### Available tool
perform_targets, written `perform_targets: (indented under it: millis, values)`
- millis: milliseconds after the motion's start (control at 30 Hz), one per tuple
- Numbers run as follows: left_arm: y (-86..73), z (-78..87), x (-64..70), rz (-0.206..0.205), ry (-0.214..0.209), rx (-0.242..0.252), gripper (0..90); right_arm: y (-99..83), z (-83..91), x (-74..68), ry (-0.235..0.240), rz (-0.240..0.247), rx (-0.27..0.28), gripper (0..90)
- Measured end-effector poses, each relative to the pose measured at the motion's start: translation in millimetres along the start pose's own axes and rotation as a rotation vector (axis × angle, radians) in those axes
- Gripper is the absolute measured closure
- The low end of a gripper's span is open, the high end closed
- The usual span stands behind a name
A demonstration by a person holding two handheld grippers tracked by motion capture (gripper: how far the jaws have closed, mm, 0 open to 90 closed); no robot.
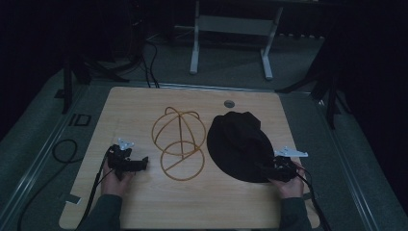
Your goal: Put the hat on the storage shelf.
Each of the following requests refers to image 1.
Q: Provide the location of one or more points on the person's left hand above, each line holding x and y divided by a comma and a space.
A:
113, 183

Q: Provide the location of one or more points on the grey table grommet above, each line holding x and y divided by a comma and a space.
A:
229, 103

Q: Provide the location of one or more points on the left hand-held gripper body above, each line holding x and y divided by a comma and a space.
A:
121, 157

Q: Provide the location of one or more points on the black tripod stand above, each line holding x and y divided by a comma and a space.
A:
324, 89
81, 67

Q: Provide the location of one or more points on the person's right hand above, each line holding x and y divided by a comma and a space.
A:
292, 186

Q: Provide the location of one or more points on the white metal stand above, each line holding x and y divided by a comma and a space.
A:
233, 35

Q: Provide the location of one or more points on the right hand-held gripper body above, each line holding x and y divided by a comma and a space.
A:
285, 165

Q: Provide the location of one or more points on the black bucket hat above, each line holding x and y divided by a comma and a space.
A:
239, 146

